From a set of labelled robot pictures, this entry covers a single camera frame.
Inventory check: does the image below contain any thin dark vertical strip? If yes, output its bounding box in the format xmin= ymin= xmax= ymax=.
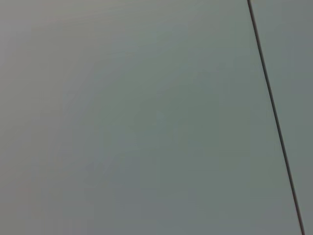
xmin=246 ymin=0 xmax=306 ymax=235

